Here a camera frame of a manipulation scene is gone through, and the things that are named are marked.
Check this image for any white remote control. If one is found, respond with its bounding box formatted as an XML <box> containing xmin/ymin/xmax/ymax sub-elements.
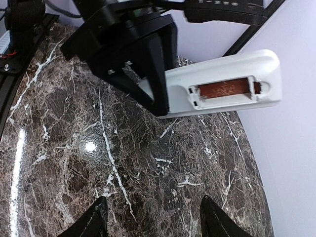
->
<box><xmin>138</xmin><ymin>48</ymin><xmax>282</xmax><ymax>119</ymax></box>

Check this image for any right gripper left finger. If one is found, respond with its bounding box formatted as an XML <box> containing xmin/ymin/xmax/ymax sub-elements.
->
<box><xmin>59</xmin><ymin>197</ymin><xmax>109</xmax><ymax>237</ymax></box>

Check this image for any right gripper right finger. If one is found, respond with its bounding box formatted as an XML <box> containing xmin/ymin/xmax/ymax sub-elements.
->
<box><xmin>199</xmin><ymin>195</ymin><xmax>252</xmax><ymax>237</ymax></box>

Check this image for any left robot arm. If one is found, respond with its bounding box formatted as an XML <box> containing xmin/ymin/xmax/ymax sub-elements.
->
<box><xmin>0</xmin><ymin>0</ymin><xmax>267</xmax><ymax>117</ymax></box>

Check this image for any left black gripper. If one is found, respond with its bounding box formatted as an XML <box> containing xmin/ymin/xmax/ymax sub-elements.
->
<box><xmin>61</xmin><ymin>4</ymin><xmax>177</xmax><ymax>117</ymax></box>

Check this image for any left black frame post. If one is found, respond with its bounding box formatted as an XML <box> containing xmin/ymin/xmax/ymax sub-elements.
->
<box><xmin>223</xmin><ymin>16</ymin><xmax>269</xmax><ymax>57</ymax></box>

